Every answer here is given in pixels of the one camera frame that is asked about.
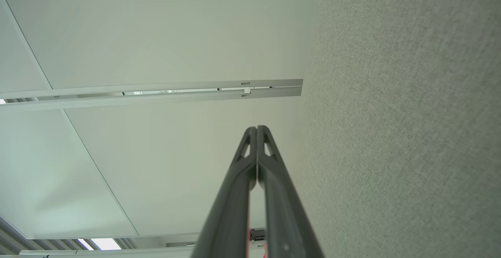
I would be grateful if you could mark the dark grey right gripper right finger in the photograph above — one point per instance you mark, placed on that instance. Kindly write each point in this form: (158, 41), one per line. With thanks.
(285, 219)

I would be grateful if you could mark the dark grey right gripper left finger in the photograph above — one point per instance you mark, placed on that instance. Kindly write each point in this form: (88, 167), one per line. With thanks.
(229, 211)

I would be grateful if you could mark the white ceiling light panel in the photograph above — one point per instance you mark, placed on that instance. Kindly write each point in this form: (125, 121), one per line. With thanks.
(103, 244)

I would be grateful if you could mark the grey metal partition post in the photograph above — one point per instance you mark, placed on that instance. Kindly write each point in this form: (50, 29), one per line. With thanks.
(274, 92)

